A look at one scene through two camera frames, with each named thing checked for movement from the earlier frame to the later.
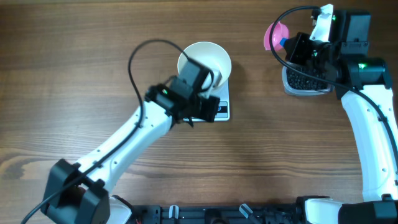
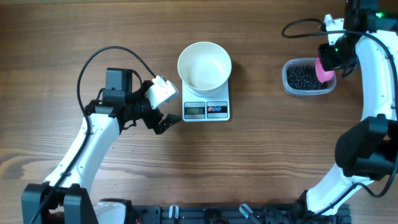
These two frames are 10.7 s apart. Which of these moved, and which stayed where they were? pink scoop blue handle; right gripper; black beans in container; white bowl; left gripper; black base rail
Moved: left gripper; pink scoop blue handle; right gripper
Stayed: black beans in container; white bowl; black base rail
